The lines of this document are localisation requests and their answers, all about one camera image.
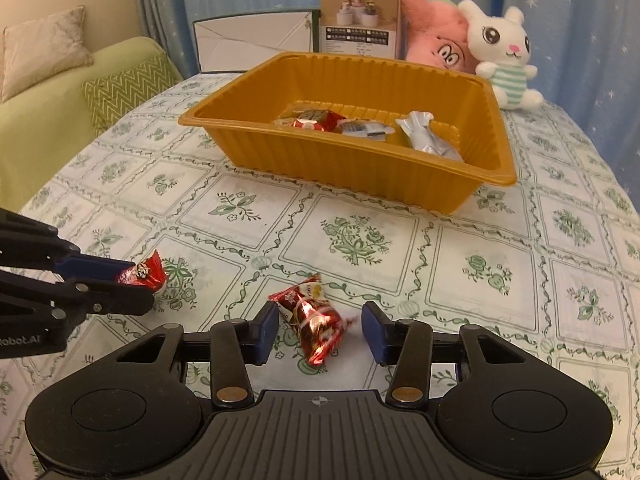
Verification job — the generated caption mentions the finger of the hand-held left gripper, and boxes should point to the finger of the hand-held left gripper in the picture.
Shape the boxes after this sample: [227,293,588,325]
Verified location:
[0,267,155,333]
[0,207,137,282]

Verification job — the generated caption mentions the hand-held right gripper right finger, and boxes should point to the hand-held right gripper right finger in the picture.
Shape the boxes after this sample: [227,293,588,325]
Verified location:
[361,302,546,407]

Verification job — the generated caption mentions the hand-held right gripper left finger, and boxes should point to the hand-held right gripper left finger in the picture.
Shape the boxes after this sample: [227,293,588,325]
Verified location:
[100,302,280,408]

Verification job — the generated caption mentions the small red candy packet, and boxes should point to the small red candy packet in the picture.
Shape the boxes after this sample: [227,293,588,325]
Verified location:
[115,250,167,293]

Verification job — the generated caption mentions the red twisted packet white print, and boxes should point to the red twisted packet white print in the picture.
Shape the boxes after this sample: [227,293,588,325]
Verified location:
[268,274,347,366]

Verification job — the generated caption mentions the orange plastic tray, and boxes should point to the orange plastic tray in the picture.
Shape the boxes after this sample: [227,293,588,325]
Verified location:
[178,51,517,215]

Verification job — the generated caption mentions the dark seaweed packet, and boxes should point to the dark seaweed packet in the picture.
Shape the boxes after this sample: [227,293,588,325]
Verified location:
[339,119,397,142]

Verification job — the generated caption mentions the silver foil packet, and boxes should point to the silver foil packet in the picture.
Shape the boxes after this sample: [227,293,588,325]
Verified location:
[395,111,465,162]

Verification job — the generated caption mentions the red packet with gold label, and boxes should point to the red packet with gold label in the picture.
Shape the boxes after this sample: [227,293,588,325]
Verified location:
[292,109,347,134]

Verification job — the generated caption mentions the green floral tablecloth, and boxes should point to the green floral tablecloth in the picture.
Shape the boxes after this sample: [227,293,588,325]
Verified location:
[0,72,640,473]

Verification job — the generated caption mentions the light green sofa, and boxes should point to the light green sofa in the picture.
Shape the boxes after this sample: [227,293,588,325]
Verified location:
[0,35,184,213]

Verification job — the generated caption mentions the green zigzag cushion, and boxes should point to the green zigzag cushion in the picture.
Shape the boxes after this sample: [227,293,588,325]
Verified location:
[82,57,184,137]

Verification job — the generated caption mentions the beige cushion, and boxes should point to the beige cushion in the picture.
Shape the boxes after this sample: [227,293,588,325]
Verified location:
[0,5,94,103]

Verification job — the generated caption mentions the flat white and green box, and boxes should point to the flat white and green box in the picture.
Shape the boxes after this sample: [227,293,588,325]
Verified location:
[192,7,321,75]

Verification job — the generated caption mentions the pink plush toy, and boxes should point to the pink plush toy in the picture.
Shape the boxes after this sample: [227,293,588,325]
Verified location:
[400,0,483,76]

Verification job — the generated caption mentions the white bunny plush toy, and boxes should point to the white bunny plush toy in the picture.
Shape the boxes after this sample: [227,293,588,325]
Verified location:
[459,0,545,110]

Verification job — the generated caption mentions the small brown product box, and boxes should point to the small brown product box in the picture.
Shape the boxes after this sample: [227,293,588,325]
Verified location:
[320,0,405,61]

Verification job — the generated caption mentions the blue starred curtain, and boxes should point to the blue starred curtain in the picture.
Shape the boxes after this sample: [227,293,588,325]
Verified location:
[132,0,640,203]

